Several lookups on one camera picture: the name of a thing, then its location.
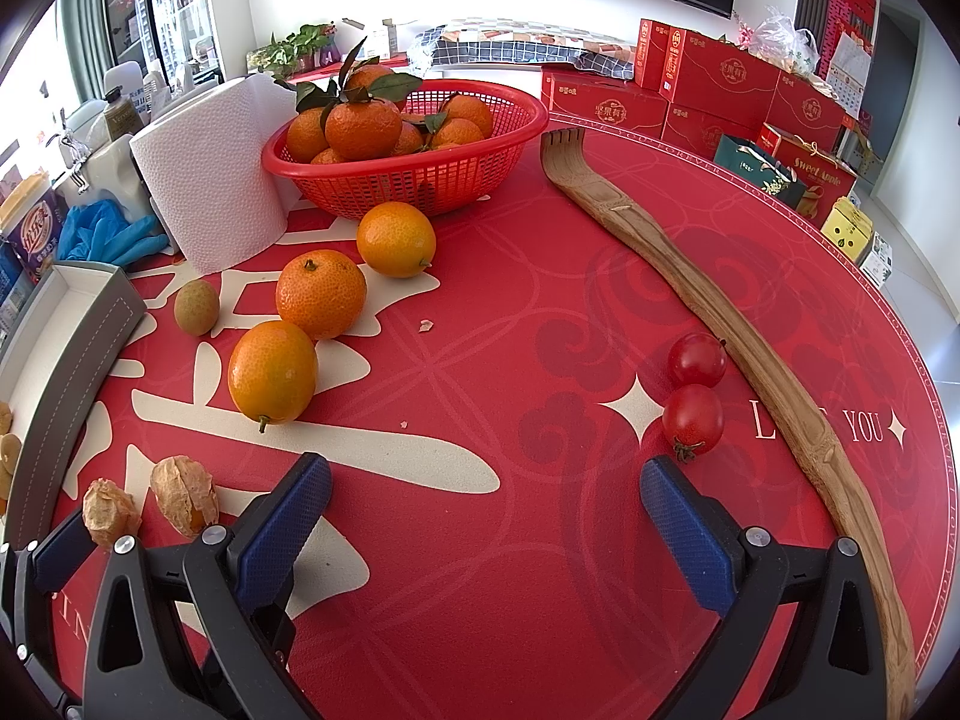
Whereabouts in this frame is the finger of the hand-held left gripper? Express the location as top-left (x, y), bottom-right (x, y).
top-left (0, 514), bottom-right (97, 620)
top-left (0, 634), bottom-right (85, 720)

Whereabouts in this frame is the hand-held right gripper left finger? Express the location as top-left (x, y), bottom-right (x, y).
top-left (81, 452), bottom-right (335, 720)

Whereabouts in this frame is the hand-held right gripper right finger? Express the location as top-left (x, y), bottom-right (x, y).
top-left (637, 456), bottom-right (890, 720)

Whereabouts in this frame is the red cherry tomato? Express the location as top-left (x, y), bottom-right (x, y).
top-left (661, 384), bottom-right (725, 464)
top-left (667, 332), bottom-right (728, 389)

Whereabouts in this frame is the grey tray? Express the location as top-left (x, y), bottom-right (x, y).
top-left (0, 262), bottom-right (147, 518)

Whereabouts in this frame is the smooth small orange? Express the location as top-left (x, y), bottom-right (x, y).
top-left (227, 320), bottom-right (319, 434)
top-left (356, 201), bottom-right (437, 278)

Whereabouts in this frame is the wooden back scratcher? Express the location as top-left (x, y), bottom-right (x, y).
top-left (540, 127), bottom-right (917, 720)

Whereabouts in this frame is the red printed table mat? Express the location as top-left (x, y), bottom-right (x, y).
top-left (45, 109), bottom-right (946, 720)

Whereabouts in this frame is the bumpy mandarin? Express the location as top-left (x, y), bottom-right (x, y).
top-left (275, 249), bottom-right (368, 341)

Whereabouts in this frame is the blue white tissue pack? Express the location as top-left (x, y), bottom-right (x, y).
top-left (0, 240), bottom-right (38, 331)

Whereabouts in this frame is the blue nitrile glove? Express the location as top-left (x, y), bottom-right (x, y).
top-left (56, 199), bottom-right (170, 267)

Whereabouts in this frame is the purple milk tea cup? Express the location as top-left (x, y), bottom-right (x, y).
top-left (0, 172), bottom-right (65, 286)

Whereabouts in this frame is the white printed box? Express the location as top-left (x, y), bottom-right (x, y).
top-left (859, 232), bottom-right (897, 286)

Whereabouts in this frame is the yellow box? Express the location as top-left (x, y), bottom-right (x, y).
top-left (821, 196), bottom-right (875, 263)

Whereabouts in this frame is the white paper towel roll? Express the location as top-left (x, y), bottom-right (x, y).
top-left (129, 75), bottom-right (301, 276)

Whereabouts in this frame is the red plastic basket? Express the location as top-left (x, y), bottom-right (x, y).
top-left (261, 79), bottom-right (550, 221)

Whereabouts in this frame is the green gift bag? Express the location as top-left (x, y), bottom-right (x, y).
top-left (712, 133), bottom-right (796, 196)

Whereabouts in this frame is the silver metal clip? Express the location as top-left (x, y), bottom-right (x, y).
top-left (58, 127), bottom-right (87, 177)

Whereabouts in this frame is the pile of leafy mandarins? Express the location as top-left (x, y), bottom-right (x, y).
top-left (274, 37), bottom-right (496, 166)

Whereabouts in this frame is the red gift carton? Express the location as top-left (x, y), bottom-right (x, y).
top-left (664, 30), bottom-right (781, 128)
top-left (636, 19), bottom-right (674, 91)
top-left (765, 69), bottom-right (857, 140)
top-left (664, 103), bottom-right (760, 158)
top-left (541, 64), bottom-right (670, 128)

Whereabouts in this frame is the lotion bottle with brown cap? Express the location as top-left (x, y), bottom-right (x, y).
top-left (105, 86), bottom-right (147, 136)

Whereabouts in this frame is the potted green plant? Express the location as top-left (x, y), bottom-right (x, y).
top-left (247, 22), bottom-right (342, 80)

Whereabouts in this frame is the plastic bag of flowers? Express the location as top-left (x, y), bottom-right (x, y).
top-left (739, 6), bottom-right (818, 76)

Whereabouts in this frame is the plaid cloth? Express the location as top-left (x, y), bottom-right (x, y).
top-left (409, 15), bottom-right (638, 80)

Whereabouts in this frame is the glass display cabinet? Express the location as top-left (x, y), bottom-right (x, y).
top-left (101, 0), bottom-right (226, 83)

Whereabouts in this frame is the red box with gold handle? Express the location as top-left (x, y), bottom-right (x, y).
top-left (754, 122), bottom-right (860, 218)

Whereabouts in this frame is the wall calendar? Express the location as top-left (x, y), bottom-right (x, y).
top-left (829, 30), bottom-right (875, 117)

